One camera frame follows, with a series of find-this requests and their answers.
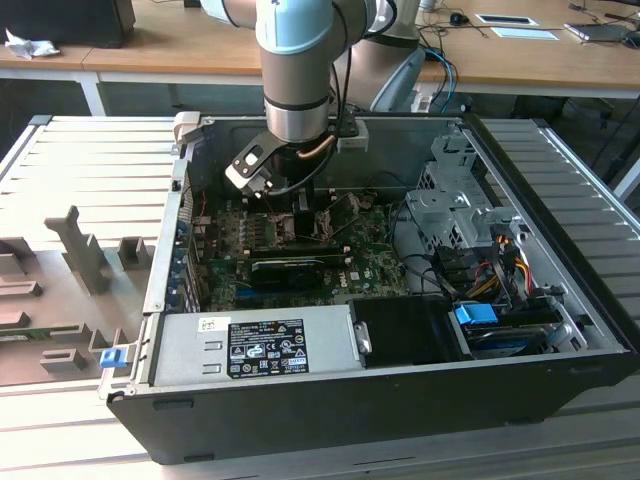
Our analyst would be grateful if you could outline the metal socket cover frame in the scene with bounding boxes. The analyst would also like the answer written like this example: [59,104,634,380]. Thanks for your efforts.
[319,193,360,237]

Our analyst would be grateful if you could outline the CPU socket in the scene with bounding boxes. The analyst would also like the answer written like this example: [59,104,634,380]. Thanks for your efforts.
[267,209,334,249]

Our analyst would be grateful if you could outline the black graphics card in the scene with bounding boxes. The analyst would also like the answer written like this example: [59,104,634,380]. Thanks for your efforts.
[248,257,327,292]

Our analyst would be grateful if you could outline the green motherboard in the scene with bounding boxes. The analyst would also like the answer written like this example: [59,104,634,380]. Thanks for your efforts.
[187,192,416,314]

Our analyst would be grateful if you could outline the beige case latch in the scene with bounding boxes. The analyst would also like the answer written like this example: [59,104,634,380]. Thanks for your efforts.
[172,112,204,151]

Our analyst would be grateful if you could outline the pale blue teach pendant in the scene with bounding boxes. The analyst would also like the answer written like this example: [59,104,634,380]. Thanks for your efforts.
[369,45,427,114]

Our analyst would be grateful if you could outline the silver metal drive cage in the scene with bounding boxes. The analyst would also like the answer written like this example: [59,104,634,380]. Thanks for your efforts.
[404,132,531,261]

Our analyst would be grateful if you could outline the wooden desk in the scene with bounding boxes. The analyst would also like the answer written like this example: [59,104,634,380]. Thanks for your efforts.
[0,0,640,117]

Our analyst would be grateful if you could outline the black plastic shroud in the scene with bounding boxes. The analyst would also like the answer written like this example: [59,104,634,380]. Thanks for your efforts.
[347,294,474,369]

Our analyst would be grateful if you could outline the grey power supply unit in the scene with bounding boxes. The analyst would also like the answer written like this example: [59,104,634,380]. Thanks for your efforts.
[149,304,361,389]

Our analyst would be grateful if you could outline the blue disk carrier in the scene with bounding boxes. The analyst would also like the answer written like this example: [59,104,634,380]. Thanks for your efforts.
[453,302,497,331]

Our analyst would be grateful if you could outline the black open PC case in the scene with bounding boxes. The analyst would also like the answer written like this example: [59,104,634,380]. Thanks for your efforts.
[97,112,640,466]

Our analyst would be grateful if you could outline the brown parts rack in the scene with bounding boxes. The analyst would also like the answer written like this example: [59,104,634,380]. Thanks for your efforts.
[0,204,156,386]

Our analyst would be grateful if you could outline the black box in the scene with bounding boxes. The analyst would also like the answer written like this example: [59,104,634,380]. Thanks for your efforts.
[0,0,136,49]

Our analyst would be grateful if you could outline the hard disk drive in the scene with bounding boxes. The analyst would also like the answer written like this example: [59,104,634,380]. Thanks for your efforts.
[464,323,547,359]

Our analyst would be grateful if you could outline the crumpled white paper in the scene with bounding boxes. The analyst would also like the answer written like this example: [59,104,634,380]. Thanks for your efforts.
[4,27,61,60]

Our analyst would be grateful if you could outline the green circuit board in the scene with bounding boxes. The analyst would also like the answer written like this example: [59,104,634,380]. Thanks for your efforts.
[0,327,51,342]

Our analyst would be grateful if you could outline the grey laptop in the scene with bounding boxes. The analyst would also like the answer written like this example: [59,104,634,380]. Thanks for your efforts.
[564,21,636,44]

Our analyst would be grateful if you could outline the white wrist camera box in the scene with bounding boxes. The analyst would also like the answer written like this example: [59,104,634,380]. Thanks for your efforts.
[335,122,370,154]
[224,130,275,200]

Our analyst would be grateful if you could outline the black cable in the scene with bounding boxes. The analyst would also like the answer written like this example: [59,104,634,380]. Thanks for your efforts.
[392,252,451,296]

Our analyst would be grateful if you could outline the blue cable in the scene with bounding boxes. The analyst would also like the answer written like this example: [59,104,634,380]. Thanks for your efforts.
[428,47,459,109]

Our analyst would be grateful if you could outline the yellow red power wires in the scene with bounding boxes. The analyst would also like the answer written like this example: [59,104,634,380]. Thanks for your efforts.
[472,257,534,299]

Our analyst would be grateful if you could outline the grey desk cable port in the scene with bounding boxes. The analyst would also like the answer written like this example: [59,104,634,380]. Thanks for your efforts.
[491,26,562,42]
[474,13,539,26]

